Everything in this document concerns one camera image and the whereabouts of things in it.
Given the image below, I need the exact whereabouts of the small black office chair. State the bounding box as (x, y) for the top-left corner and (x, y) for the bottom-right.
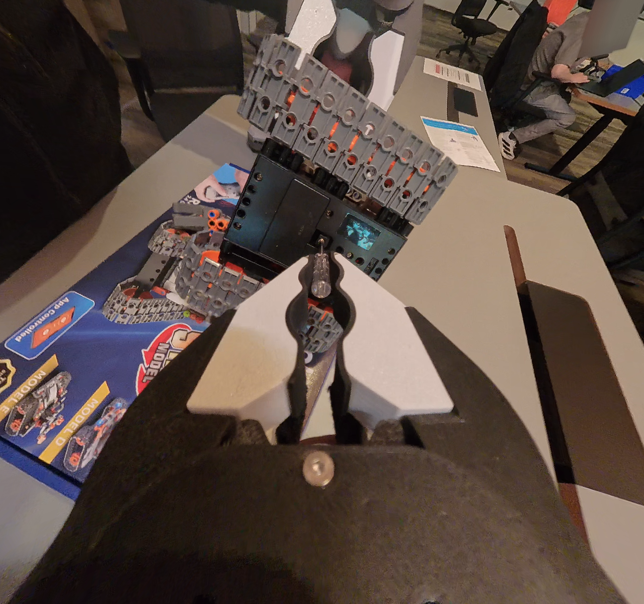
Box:
(438, 0), (502, 62)

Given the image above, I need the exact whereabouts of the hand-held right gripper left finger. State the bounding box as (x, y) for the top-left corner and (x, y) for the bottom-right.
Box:
(186, 257), (309, 420)

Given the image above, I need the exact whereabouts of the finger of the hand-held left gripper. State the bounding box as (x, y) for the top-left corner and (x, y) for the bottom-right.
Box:
(370, 0), (426, 113)
(285, 0), (339, 62)

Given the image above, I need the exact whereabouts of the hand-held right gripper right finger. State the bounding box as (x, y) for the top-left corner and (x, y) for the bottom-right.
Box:
(332, 257), (455, 420)

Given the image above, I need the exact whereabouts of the large black office chair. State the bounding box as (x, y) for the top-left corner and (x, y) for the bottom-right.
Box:
(483, 0), (550, 134)

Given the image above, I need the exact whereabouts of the white blue printed sheet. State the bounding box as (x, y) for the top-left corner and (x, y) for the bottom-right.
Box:
(421, 116), (502, 173)

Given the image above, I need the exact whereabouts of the tracked building-block toy robot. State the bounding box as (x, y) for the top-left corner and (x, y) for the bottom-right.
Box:
(106, 36), (460, 355)

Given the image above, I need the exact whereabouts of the grey desk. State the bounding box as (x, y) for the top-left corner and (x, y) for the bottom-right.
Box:
(0, 56), (644, 604)

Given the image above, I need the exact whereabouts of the blue robot kit box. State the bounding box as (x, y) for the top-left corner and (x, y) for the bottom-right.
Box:
(0, 162), (345, 476)

